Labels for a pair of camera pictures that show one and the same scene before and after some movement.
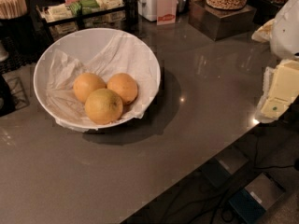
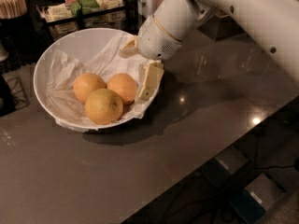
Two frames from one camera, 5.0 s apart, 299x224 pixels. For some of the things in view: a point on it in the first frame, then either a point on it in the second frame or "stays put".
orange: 125,86 stays put
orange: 85,83 stays put
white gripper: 286,28 -> 154,41
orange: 103,106 stays put
